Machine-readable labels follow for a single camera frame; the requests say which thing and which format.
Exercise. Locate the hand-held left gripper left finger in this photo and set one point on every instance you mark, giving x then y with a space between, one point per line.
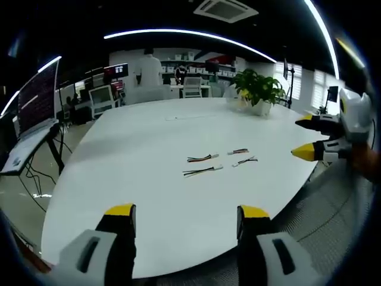
98 247

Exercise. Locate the white office chair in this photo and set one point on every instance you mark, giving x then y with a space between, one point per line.
192 87

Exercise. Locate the potted green plant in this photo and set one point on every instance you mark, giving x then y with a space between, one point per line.
259 88

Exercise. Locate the large monitor screen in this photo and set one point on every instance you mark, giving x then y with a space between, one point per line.
37 95

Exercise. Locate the red-lit monitor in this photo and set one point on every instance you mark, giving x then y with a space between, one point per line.
116 71

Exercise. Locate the ceiling air conditioner vent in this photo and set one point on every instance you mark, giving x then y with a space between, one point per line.
225 9

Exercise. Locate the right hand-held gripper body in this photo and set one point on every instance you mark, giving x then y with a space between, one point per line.
355 117

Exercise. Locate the white side desk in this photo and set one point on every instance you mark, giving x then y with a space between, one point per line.
26 146

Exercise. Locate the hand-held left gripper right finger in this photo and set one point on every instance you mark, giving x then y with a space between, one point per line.
268 250

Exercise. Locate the white shelving with boxes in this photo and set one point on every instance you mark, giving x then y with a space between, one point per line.
198 66

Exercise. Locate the black camera tripod stand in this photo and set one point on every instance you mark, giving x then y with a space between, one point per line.
289 85

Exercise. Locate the white cabinet machine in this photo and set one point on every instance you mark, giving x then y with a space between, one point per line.
102 98

